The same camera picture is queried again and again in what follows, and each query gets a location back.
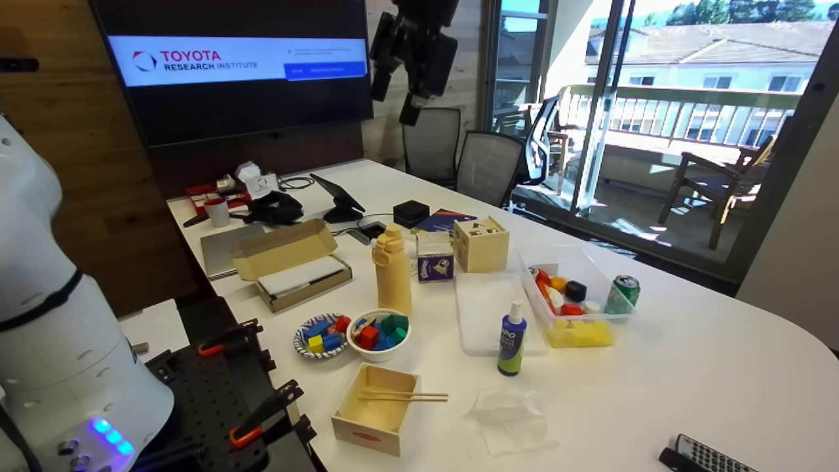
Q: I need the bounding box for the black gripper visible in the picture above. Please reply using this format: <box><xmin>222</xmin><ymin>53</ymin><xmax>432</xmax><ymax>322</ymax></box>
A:
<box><xmin>368</xmin><ymin>0</ymin><xmax>461</xmax><ymax>105</ymax></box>

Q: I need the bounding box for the small black box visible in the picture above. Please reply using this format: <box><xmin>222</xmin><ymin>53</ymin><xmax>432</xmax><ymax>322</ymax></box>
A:
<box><xmin>390</xmin><ymin>200</ymin><xmax>432</xmax><ymax>231</ymax></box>

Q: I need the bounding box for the wooden shape sorter box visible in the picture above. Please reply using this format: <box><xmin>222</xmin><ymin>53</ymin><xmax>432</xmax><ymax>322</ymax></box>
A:
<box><xmin>452</xmin><ymin>216</ymin><xmax>511</xmax><ymax>275</ymax></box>

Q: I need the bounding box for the patterned cube box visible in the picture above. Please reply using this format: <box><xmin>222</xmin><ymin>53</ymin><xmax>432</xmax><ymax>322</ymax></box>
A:
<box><xmin>414</xmin><ymin>227</ymin><xmax>459</xmax><ymax>284</ymax></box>

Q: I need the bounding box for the open cardboard box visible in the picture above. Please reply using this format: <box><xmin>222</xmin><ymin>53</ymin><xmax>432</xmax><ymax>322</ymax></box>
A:
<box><xmin>234</xmin><ymin>218</ymin><xmax>357</xmax><ymax>315</ymax></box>

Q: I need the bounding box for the red flat box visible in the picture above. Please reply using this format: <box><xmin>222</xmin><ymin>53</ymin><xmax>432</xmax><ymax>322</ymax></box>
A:
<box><xmin>184</xmin><ymin>180</ymin><xmax>230</xmax><ymax>222</ymax></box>

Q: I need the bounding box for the white plastic bowl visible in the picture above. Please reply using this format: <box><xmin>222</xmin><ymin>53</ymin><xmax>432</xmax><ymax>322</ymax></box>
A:
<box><xmin>344</xmin><ymin>306</ymin><xmax>414</xmax><ymax>361</ymax></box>

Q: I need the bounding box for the blue patterned paper bowl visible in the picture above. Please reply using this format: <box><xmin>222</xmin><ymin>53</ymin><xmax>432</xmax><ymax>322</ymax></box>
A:
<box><xmin>292</xmin><ymin>313</ymin><xmax>353</xmax><ymax>361</ymax></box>

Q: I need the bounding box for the open wooden box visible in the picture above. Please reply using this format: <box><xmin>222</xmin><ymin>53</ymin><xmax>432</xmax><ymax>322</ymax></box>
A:
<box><xmin>331</xmin><ymin>361</ymin><xmax>419</xmax><ymax>459</ymax></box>

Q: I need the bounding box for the grey mesh office chair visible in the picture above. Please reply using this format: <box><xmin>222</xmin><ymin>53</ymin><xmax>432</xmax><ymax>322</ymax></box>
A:
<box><xmin>399</xmin><ymin>105</ymin><xmax>466</xmax><ymax>185</ymax></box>
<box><xmin>454</xmin><ymin>129</ymin><xmax>528</xmax><ymax>209</ymax></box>

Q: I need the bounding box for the black office chair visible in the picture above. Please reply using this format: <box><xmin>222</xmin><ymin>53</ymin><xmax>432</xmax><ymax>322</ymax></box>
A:
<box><xmin>514</xmin><ymin>88</ymin><xmax>571</xmax><ymax>189</ymax></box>

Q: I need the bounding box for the blue book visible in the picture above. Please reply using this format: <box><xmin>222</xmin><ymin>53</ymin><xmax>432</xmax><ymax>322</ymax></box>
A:
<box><xmin>414</xmin><ymin>208</ymin><xmax>480</xmax><ymax>237</ymax></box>

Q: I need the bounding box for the black smartphone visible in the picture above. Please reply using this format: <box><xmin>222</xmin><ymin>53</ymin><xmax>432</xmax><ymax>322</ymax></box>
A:
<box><xmin>347</xmin><ymin>218</ymin><xmax>387</xmax><ymax>247</ymax></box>

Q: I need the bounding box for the white crumpled item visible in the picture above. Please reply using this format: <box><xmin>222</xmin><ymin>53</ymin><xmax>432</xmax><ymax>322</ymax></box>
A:
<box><xmin>234</xmin><ymin>159</ymin><xmax>282</xmax><ymax>201</ymax></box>

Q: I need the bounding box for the black pouch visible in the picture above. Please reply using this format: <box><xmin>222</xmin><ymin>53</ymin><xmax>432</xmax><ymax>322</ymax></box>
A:
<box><xmin>246</xmin><ymin>189</ymin><xmax>307</xmax><ymax>227</ymax></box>

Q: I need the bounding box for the tan plastic bottle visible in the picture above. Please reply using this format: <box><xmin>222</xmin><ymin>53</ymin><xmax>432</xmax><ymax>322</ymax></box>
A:
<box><xmin>370</xmin><ymin>222</ymin><xmax>414</xmax><ymax>318</ymax></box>

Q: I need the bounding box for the white foam sheet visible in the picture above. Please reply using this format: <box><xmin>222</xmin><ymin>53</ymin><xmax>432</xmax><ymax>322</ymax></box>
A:
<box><xmin>259</xmin><ymin>255</ymin><xmax>349</xmax><ymax>298</ymax></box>

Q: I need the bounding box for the small white cup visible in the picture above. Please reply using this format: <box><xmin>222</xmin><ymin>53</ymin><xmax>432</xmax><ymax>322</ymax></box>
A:
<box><xmin>206</xmin><ymin>200</ymin><xmax>234</xmax><ymax>231</ymax></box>

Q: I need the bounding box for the green wooden block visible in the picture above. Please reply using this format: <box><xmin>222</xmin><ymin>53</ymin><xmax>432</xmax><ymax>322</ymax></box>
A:
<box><xmin>378</xmin><ymin>313</ymin><xmax>412</xmax><ymax>347</ymax></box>

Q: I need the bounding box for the balcony railing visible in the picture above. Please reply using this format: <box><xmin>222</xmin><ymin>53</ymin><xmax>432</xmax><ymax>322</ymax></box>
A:
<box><xmin>559</xmin><ymin>82</ymin><xmax>804</xmax><ymax>153</ymax></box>

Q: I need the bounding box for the clear plastic container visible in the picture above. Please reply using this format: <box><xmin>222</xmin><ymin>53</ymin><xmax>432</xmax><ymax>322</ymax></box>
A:
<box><xmin>520</xmin><ymin>259</ymin><xmax>618</xmax><ymax>352</ymax></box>

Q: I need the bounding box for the green drink can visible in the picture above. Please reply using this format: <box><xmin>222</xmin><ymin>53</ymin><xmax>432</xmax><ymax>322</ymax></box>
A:
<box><xmin>602</xmin><ymin>273</ymin><xmax>642</xmax><ymax>318</ymax></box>

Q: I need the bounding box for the outdoor wooden chair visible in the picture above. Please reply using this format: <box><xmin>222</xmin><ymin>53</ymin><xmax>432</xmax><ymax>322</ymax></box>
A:
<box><xmin>656</xmin><ymin>120</ymin><xmax>781</xmax><ymax>252</ymax></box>

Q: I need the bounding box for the yellow sponge block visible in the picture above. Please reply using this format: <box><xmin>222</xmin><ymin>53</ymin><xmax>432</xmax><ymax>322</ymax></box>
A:
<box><xmin>545</xmin><ymin>318</ymin><xmax>617</xmax><ymax>352</ymax></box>

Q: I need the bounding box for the black orange clamp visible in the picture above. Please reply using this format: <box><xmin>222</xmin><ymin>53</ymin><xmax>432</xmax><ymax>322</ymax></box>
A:
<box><xmin>193</xmin><ymin>318</ymin><xmax>265</xmax><ymax>361</ymax></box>
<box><xmin>226</xmin><ymin>378</ymin><xmax>307</xmax><ymax>450</ymax></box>

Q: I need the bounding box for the clear plastic bag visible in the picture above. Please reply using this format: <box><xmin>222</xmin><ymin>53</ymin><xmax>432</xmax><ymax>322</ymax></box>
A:
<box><xmin>463</xmin><ymin>386</ymin><xmax>559</xmax><ymax>459</ymax></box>

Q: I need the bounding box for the black remote control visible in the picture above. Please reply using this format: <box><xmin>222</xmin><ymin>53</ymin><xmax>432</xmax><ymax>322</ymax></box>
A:
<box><xmin>656</xmin><ymin>429</ymin><xmax>761</xmax><ymax>472</ymax></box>

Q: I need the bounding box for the black table cable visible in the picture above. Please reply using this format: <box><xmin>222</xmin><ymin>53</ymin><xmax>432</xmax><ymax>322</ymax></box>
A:
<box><xmin>279</xmin><ymin>171</ymin><xmax>320</xmax><ymax>193</ymax></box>

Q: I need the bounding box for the wall mounted TV screen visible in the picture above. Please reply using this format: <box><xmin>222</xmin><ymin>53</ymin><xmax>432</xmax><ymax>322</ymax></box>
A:
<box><xmin>87</xmin><ymin>0</ymin><xmax>376</xmax><ymax>150</ymax></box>

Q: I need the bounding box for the black perforated mount plate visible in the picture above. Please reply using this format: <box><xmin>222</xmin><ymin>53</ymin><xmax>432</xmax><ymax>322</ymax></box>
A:
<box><xmin>141</xmin><ymin>296</ymin><xmax>320</xmax><ymax>472</ymax></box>

